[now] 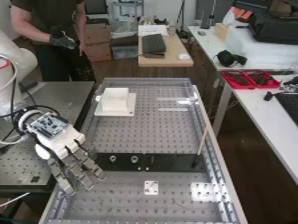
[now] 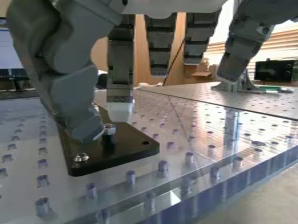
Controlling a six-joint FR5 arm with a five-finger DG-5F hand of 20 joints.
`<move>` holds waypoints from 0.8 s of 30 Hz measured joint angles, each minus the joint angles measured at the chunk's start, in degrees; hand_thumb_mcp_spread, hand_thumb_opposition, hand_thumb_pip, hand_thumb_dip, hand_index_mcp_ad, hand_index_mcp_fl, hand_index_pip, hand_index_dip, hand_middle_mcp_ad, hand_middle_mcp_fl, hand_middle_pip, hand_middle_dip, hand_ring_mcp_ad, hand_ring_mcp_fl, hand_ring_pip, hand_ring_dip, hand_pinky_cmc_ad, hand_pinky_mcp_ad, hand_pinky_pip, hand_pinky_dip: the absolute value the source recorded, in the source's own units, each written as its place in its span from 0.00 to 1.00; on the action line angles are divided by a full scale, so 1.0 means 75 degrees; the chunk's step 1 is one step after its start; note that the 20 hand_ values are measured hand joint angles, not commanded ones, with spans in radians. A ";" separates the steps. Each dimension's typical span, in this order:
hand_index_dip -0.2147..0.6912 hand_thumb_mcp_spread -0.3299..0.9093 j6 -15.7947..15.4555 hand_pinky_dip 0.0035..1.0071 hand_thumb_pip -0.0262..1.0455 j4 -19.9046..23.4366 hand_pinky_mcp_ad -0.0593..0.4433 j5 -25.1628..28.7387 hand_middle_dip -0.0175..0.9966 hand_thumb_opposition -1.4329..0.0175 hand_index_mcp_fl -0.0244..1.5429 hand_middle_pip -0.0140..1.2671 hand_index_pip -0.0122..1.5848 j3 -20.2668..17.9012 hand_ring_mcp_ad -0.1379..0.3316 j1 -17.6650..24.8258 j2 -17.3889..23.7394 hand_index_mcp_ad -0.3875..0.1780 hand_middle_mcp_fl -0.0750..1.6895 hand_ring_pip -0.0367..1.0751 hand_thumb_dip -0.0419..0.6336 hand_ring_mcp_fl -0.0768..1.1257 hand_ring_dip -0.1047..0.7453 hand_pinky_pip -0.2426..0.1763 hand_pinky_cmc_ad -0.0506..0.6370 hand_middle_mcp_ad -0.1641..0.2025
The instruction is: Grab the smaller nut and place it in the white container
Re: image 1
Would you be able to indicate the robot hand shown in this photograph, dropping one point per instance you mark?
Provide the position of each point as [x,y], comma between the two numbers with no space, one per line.
[58,135]

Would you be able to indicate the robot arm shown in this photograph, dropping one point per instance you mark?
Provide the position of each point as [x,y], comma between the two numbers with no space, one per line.
[18,56]

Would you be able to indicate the smaller metal nut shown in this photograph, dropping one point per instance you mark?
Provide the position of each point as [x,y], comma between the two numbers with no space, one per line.
[112,158]

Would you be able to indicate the larger metal nut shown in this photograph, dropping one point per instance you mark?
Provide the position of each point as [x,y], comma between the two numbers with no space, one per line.
[135,159]

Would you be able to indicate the small white box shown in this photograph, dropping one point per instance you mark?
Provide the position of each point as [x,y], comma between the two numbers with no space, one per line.
[115,100]

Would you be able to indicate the clear box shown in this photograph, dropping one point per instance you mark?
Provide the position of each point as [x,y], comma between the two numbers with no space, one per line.
[155,133]

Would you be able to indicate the small square metal plate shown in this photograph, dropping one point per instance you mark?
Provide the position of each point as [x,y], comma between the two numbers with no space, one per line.
[151,187]

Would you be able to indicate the black plate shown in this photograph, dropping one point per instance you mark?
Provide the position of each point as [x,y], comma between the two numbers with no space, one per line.
[168,162]

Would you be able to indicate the cardboard box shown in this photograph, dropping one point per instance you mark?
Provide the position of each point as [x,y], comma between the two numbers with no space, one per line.
[99,52]
[97,33]

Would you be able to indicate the thin stick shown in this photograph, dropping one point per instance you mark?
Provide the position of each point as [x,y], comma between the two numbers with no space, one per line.
[203,141]

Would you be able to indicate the wooden desk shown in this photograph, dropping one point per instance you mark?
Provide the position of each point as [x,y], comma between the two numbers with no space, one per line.
[171,58]

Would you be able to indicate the person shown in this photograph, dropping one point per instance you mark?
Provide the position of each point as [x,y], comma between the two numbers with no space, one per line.
[48,20]

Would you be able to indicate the white computer mouse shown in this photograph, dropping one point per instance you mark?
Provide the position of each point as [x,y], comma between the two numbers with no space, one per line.
[184,56]

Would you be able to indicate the red tray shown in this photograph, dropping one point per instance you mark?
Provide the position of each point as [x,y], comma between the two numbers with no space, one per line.
[237,80]
[265,78]

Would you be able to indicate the black headphones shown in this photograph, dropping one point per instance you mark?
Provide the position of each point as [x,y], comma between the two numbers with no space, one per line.
[226,57]

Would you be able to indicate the white desk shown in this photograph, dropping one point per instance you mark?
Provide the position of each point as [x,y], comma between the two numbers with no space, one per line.
[266,53]
[261,116]

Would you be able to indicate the black keyboard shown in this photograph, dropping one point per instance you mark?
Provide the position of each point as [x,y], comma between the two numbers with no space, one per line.
[290,106]

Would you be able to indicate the black bag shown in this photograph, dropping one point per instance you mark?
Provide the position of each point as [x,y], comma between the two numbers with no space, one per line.
[274,26]

